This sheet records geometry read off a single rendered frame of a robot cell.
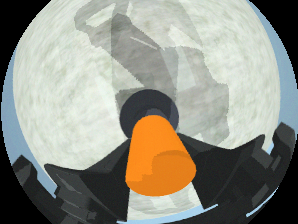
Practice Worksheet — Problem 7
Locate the orange knob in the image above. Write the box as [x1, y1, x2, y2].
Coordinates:
[125, 116, 197, 197]

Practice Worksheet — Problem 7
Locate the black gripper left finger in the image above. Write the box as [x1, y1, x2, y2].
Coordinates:
[44, 139, 132, 222]

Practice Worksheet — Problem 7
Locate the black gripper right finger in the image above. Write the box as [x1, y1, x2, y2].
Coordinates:
[176, 133, 265, 209]

